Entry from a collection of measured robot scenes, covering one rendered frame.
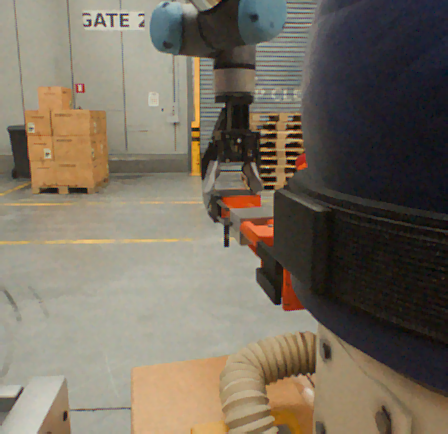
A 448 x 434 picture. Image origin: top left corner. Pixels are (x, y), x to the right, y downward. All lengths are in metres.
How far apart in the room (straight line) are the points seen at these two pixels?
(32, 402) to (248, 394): 0.19
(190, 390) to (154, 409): 0.05
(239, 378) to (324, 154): 0.25
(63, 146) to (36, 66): 3.37
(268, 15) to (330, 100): 0.41
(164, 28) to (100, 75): 9.11
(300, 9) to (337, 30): 9.75
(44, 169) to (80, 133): 0.84
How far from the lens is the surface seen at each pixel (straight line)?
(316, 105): 0.18
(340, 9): 0.17
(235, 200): 0.76
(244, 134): 0.72
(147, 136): 9.57
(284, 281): 0.43
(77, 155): 7.09
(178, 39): 0.66
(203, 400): 0.49
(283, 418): 0.44
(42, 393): 0.44
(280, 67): 9.63
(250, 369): 0.40
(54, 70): 10.03
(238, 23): 0.57
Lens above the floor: 1.24
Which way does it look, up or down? 11 degrees down
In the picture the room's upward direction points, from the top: straight up
